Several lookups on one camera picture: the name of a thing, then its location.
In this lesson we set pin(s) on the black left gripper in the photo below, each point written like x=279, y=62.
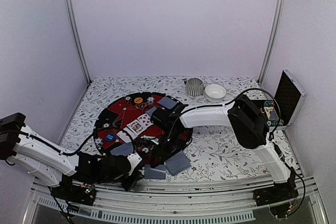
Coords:
x=136, y=174

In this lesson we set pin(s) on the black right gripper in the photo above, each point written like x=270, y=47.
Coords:
x=161, y=153

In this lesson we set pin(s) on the hearts number card face-up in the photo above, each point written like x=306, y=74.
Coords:
x=145, y=120

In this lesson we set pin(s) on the king of diamonds card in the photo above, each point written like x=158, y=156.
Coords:
x=136, y=127

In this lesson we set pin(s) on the diamonds number card face-up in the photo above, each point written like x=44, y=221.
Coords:
x=123, y=136

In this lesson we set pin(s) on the blue small blind button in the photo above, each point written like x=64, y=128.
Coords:
x=110, y=137

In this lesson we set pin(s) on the orange big blind button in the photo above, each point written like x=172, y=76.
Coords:
x=138, y=100

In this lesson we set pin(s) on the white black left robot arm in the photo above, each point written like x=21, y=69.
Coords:
x=70, y=176

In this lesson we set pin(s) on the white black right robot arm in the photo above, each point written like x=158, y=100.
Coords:
x=251, y=130

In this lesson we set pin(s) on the floral white table cloth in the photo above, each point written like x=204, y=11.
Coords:
x=214, y=152

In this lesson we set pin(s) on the round red black poker mat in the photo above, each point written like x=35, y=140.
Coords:
x=118, y=119

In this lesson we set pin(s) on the striped grey ceramic mug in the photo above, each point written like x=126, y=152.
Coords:
x=194, y=86

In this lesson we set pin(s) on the white ceramic bowl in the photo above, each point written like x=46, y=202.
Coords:
x=215, y=93

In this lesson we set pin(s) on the boxed playing card deck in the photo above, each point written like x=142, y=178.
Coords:
x=271, y=113

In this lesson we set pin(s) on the aluminium poker chip case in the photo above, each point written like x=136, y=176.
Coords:
x=289, y=99

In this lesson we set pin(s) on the aluminium front rail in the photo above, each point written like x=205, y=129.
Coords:
x=226, y=201

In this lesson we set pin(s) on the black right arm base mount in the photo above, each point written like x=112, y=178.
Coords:
x=283, y=200

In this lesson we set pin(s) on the left aluminium frame post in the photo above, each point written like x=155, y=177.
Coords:
x=76, y=38

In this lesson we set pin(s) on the aluminium frame post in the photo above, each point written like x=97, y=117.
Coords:
x=76, y=38
x=271, y=41

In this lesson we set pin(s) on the right aluminium frame post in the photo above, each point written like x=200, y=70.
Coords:
x=271, y=41

